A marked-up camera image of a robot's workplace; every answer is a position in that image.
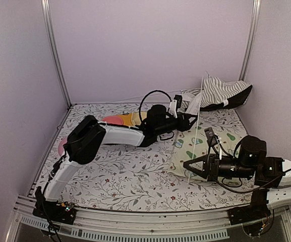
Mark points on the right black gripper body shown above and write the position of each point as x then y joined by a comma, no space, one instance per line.
241,171

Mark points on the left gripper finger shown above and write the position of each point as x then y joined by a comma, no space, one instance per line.
188,124
189,118

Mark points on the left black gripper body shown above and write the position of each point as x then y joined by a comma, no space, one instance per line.
162,129

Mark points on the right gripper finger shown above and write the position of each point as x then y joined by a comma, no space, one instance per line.
199,161
201,173

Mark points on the avocado print cushion mat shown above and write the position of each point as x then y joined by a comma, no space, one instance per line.
183,147

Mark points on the striped fabric pet tent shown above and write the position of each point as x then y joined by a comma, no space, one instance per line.
215,94

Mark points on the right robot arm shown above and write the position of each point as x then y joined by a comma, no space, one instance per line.
273,194

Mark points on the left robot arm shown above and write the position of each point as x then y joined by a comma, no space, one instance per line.
85,139

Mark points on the yellow double pet feeder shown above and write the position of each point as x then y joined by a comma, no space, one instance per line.
130,119

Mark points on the pink bowl in feeder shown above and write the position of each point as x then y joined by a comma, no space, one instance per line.
114,119

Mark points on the floral table cloth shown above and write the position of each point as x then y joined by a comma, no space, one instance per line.
127,178

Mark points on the pink round plate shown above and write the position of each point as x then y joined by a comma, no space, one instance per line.
60,148

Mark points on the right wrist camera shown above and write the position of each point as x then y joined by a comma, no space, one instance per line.
213,142

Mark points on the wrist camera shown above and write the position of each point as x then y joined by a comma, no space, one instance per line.
174,105
213,142

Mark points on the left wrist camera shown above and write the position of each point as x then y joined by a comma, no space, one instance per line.
174,105

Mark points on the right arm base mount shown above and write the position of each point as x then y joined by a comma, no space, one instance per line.
254,217

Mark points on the right aluminium frame post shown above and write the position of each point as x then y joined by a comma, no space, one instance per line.
251,37

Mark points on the aluminium frame post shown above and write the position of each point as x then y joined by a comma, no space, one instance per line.
251,37
54,52

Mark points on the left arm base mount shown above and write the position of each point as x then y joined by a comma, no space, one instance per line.
54,211

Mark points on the left aluminium frame post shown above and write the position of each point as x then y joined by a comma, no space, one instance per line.
54,52

